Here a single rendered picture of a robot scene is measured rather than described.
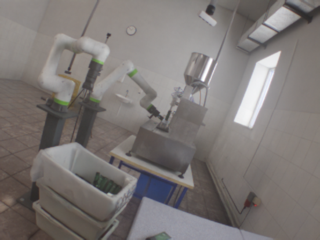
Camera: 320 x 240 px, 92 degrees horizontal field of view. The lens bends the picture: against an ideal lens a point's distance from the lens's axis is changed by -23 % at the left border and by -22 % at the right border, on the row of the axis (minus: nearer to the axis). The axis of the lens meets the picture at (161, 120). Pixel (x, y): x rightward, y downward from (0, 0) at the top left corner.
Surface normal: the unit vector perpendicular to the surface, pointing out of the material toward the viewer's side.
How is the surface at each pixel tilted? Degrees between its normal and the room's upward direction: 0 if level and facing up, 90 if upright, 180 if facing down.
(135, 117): 90
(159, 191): 90
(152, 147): 90
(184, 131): 90
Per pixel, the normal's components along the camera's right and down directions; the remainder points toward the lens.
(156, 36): -0.08, 0.10
